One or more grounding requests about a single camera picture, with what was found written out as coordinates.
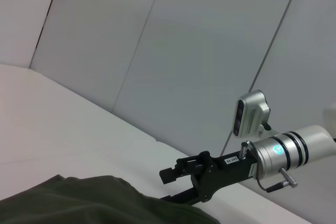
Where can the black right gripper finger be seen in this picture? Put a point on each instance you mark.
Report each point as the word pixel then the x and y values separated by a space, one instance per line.
pixel 181 197
pixel 181 169

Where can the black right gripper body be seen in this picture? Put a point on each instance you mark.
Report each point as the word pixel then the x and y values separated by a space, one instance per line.
pixel 225 174

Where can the dark green shirt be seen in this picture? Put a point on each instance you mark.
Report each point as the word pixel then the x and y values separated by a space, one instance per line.
pixel 92 203

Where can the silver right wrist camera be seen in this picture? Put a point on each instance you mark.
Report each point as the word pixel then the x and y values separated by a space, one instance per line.
pixel 250 115

